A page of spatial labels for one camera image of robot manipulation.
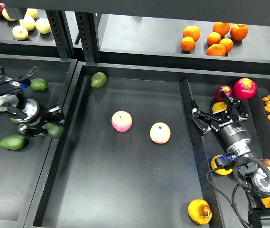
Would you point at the green avocado middle cluster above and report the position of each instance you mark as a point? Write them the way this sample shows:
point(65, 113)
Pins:
point(14, 121)

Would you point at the pink red apple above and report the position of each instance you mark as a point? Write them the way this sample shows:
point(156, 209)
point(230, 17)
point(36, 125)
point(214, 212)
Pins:
point(121, 121)

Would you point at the orange small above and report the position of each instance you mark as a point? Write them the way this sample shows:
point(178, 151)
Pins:
point(213, 38)
point(227, 43)

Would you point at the yellow pear brown stem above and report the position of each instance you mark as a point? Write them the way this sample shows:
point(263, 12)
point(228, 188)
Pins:
point(199, 211)

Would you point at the pale yellow pink apple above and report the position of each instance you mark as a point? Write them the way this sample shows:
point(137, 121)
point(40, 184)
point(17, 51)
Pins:
point(160, 133)

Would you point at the black shelf upright post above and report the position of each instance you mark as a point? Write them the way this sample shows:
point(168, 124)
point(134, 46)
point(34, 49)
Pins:
point(88, 33)

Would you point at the orange bottom front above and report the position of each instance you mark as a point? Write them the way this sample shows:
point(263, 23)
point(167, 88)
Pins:
point(216, 50)

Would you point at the black tray divider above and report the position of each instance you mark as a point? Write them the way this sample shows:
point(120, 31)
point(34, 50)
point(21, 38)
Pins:
point(201, 159)

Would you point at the black left tray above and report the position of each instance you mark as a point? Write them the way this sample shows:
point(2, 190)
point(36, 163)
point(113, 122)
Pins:
point(20, 170)

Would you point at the pale yellow apple hidden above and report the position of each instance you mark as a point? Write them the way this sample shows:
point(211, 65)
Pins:
point(6, 16)

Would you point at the orange right small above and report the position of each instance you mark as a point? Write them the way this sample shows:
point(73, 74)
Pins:
point(227, 43)

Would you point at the pale yellow apple right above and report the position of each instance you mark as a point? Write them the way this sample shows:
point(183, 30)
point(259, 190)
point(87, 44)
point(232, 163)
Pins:
point(43, 26)

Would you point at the black tray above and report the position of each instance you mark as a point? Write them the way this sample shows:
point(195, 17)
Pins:
point(20, 170)
point(97, 177)

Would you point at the pale yellow apple middle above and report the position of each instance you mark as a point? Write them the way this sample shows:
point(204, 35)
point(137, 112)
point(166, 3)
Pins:
point(28, 23)

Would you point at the orange top middle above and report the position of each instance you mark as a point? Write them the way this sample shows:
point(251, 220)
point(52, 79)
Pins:
point(222, 28)

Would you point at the bright red apple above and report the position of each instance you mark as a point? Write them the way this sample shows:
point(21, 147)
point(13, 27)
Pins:
point(244, 88)

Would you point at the black centre tray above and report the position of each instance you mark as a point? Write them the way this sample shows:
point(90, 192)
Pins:
point(97, 177)

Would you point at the dark green avocado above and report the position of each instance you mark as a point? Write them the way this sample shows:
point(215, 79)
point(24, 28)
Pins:
point(53, 130)

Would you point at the green avocado lower left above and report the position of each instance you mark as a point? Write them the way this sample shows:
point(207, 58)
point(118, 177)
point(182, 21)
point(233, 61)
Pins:
point(13, 142)

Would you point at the orange lower left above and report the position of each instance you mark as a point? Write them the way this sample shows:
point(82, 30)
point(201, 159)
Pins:
point(187, 44)

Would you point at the light green avocado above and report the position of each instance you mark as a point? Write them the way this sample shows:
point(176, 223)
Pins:
point(98, 79)

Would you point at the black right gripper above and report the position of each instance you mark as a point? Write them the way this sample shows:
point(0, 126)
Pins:
point(229, 130)

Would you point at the orange centre small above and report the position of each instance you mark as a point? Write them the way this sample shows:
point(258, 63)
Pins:
point(213, 38)

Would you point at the green avocado far left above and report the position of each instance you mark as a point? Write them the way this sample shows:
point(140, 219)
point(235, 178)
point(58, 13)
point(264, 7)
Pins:
point(39, 84)

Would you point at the orange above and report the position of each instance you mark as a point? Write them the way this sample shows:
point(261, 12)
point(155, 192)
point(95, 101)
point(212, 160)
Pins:
point(239, 32)
point(187, 44)
point(216, 50)
point(222, 28)
point(193, 32)

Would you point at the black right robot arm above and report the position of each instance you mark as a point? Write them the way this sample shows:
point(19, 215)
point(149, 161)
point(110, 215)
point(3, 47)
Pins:
point(250, 173)

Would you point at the orange top right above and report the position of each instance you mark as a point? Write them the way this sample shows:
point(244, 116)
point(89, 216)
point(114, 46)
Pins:
point(239, 32)

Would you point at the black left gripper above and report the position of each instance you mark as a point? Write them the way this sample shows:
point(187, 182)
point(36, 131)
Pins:
point(37, 116)

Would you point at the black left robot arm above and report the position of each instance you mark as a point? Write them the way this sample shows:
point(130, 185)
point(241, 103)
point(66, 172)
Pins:
point(12, 98)

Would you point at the orange top left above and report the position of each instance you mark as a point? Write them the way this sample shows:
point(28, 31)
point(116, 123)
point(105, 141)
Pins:
point(193, 32)

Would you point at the pale yellow apple back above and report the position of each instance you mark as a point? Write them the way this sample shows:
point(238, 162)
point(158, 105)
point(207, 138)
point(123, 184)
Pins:
point(32, 13)

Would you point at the pale yellow apple front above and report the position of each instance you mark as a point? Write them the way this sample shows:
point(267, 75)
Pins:
point(20, 33)

